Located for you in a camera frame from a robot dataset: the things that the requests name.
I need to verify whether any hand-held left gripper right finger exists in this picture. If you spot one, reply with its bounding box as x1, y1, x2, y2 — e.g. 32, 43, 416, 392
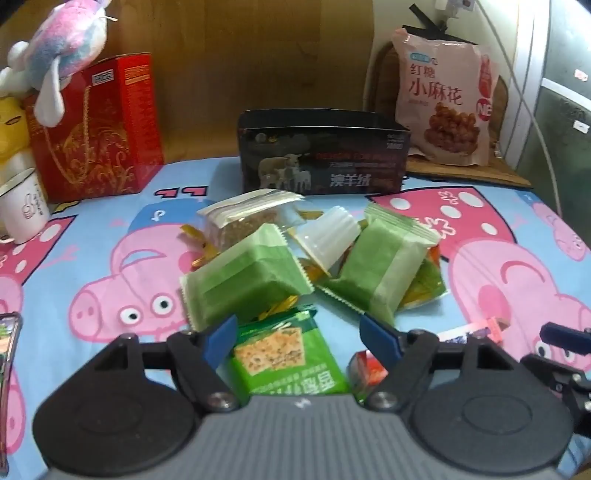
359, 314, 515, 414

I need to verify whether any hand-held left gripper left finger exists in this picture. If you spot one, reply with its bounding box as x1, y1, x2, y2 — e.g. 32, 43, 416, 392
92, 316, 243, 414

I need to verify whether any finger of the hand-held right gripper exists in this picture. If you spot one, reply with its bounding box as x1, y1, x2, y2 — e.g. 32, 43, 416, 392
539, 322, 591, 346
521, 353, 591, 432

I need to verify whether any small red packet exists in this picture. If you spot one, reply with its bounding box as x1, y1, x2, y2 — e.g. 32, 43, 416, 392
347, 351, 389, 402

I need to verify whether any green cracker packet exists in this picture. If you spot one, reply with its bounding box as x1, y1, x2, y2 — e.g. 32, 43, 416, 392
228, 308, 350, 398

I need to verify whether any green pastry packet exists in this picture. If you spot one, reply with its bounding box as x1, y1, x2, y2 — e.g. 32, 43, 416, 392
318, 203, 441, 326
179, 224, 315, 332

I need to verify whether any orange and green snack packet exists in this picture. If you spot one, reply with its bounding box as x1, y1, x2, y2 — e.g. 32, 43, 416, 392
399, 244, 450, 312

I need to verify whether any pink and purple candy packet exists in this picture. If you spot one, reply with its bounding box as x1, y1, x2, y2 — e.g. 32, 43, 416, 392
436, 318, 511, 344

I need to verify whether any yellow peanut packet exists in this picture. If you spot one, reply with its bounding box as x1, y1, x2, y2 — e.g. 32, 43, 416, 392
179, 224, 301, 321

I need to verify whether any white jelly cup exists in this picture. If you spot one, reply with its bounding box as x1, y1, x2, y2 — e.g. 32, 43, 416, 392
294, 206, 362, 283

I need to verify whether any clear packet of brown snack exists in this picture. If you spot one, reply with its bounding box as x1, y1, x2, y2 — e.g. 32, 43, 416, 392
197, 189, 305, 252

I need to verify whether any black cardboard box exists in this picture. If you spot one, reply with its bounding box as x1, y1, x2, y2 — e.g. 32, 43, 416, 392
238, 109, 411, 197

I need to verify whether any cartoon pig printed blanket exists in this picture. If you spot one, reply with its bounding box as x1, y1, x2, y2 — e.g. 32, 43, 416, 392
0, 154, 591, 480

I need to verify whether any wooden board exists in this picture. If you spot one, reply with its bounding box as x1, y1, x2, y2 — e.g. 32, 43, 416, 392
406, 154, 534, 189

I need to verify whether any frosted glass door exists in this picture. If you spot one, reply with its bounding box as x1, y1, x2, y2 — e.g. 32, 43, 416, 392
501, 0, 591, 250

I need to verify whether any red gift box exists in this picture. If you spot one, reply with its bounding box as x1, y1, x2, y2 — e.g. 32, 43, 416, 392
23, 53, 165, 204

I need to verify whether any large pink snack bag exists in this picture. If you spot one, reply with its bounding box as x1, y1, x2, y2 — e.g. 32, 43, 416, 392
392, 27, 500, 167

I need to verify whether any wooden headboard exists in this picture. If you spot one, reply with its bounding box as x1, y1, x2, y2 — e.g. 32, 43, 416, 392
0, 0, 375, 167

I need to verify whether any yellow plush toy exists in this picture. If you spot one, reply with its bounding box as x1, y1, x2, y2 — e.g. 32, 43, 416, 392
0, 96, 38, 162

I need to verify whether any black folding stand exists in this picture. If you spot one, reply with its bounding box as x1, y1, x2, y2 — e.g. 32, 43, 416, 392
402, 4, 478, 44

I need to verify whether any pastel plush toy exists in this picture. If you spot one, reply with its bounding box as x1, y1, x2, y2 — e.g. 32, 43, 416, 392
0, 0, 116, 127

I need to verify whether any white power adapter with cable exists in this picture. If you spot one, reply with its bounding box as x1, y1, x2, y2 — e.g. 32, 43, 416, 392
434, 0, 476, 19

